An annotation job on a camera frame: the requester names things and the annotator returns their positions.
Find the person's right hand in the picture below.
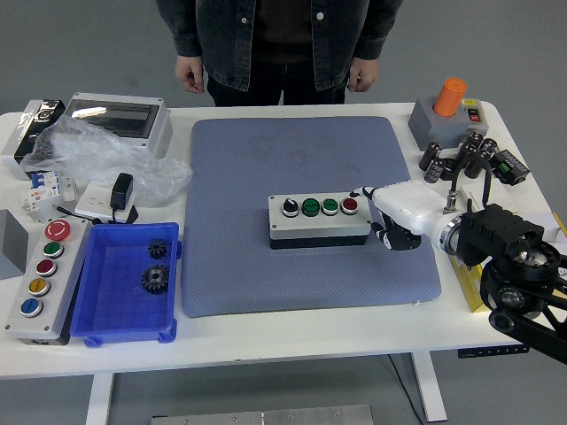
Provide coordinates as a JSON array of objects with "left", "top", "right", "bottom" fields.
[{"left": 174, "top": 54, "right": 208, "bottom": 94}]

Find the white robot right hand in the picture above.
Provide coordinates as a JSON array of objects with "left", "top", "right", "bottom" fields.
[{"left": 348, "top": 180, "right": 449, "bottom": 252}]

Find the person's left hand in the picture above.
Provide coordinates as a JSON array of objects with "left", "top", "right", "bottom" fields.
[{"left": 346, "top": 58, "right": 381, "bottom": 94}]

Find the grey four-button control box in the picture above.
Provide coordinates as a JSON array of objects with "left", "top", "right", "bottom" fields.
[{"left": 267, "top": 190, "right": 372, "bottom": 251}]

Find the grey five-button control box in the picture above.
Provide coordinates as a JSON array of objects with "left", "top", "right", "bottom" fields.
[{"left": 4, "top": 216, "right": 92, "bottom": 346}]

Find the person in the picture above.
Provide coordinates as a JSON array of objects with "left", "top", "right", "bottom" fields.
[{"left": 154, "top": 0, "right": 404, "bottom": 107}]

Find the grey square base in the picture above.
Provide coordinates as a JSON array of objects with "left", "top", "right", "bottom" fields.
[{"left": 407, "top": 96, "right": 473, "bottom": 151}]

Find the orange cylinder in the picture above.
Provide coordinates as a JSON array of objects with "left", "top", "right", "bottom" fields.
[{"left": 432, "top": 77, "right": 468, "bottom": 118}]

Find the grey distribution box clear lid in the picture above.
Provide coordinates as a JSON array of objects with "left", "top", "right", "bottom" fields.
[{"left": 64, "top": 91, "right": 174, "bottom": 160}]

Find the yellow white carton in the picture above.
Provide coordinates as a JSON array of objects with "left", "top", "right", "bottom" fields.
[{"left": 447, "top": 211, "right": 567, "bottom": 315}]

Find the black module with green terminal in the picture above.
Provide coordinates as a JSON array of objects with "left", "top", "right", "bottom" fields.
[{"left": 486, "top": 149, "right": 532, "bottom": 186}]

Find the clear plastic bag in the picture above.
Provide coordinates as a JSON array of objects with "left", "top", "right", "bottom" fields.
[{"left": 19, "top": 115, "right": 194, "bottom": 207}]

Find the black power adapter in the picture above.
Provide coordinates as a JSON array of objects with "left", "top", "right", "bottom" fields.
[{"left": 109, "top": 172, "right": 135, "bottom": 212}]

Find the black table control panel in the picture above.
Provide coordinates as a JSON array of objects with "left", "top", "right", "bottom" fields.
[{"left": 457, "top": 344, "right": 532, "bottom": 359}]

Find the grey-blue padded mat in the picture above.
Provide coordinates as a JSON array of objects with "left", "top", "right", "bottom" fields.
[{"left": 180, "top": 115, "right": 443, "bottom": 319}]

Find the white table leg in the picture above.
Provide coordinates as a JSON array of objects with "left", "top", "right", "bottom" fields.
[
  {"left": 85, "top": 373, "right": 115, "bottom": 425},
  {"left": 409, "top": 352, "right": 448, "bottom": 422}
]

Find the white box with black panel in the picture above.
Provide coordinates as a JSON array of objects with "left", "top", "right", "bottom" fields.
[{"left": 0, "top": 97, "right": 67, "bottom": 181}]

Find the white blue circuit breaker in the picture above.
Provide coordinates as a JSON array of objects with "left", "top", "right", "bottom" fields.
[{"left": 19, "top": 169, "right": 80, "bottom": 222}]

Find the large black gear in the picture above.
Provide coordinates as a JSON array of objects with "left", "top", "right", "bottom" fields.
[{"left": 140, "top": 264, "right": 172, "bottom": 296}]

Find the blue plastic bin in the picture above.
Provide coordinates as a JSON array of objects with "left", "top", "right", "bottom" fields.
[{"left": 69, "top": 220, "right": 183, "bottom": 349}]

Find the grey metal block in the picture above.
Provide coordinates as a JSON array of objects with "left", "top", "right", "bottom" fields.
[{"left": 0, "top": 208, "right": 30, "bottom": 281}]

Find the grey metal floor plate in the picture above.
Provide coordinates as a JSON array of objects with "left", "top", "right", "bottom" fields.
[{"left": 150, "top": 403, "right": 374, "bottom": 425}]

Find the switch with green red buttons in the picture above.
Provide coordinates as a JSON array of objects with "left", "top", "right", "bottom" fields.
[{"left": 460, "top": 97, "right": 488, "bottom": 136}]

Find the white wall socket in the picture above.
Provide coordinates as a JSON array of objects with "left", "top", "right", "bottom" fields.
[{"left": 74, "top": 182, "right": 138, "bottom": 225}]

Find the thin black cable under table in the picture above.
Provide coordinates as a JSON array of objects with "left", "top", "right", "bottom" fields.
[{"left": 387, "top": 353, "right": 429, "bottom": 425}]

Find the black adapter cord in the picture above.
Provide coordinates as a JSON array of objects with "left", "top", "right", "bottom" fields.
[{"left": 55, "top": 205, "right": 139, "bottom": 226}]

